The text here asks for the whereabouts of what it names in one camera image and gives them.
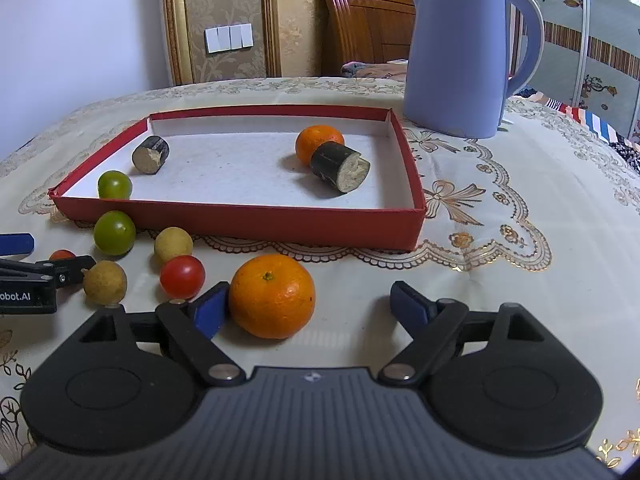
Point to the small dark eggplant piece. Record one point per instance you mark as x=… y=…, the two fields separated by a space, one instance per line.
x=152 y=152

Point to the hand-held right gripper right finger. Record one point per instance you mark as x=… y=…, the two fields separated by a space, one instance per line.
x=410 y=305

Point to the gold wall panel frame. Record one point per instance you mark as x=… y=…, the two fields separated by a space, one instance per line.
x=172 y=20

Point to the striped colourful blanket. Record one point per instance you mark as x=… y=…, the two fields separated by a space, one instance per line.
x=595 y=122

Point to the white wall switch panel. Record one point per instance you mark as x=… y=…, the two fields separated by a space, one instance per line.
x=227 y=38

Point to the small red cherry tomato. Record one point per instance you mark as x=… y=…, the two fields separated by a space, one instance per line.
x=62 y=255

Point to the wardrobe with floral doors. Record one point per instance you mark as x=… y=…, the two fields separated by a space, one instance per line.
x=600 y=25

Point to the blue electric kettle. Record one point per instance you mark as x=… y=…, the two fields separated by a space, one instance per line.
x=450 y=60

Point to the red cardboard box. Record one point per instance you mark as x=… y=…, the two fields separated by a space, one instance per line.
x=250 y=222

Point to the patterned pillow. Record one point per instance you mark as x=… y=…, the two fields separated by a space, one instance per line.
x=370 y=71

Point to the brown wooden headboard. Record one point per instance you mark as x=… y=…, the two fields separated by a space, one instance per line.
x=365 y=25

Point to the dark patterned cloth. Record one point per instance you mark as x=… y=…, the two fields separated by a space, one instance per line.
x=629 y=155

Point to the orange mandarin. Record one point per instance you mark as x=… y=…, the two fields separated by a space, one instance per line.
x=317 y=140
x=272 y=296

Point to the large dark eggplant piece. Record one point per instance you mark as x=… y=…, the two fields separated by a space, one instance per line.
x=332 y=162

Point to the tan longan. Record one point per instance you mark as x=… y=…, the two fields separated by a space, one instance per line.
x=105 y=282
x=173 y=244

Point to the small green tomato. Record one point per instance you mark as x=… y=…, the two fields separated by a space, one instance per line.
x=114 y=185

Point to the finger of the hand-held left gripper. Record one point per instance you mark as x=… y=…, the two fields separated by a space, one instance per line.
x=15 y=245
x=75 y=267

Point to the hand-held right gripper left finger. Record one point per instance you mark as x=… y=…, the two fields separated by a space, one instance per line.
x=210 y=310

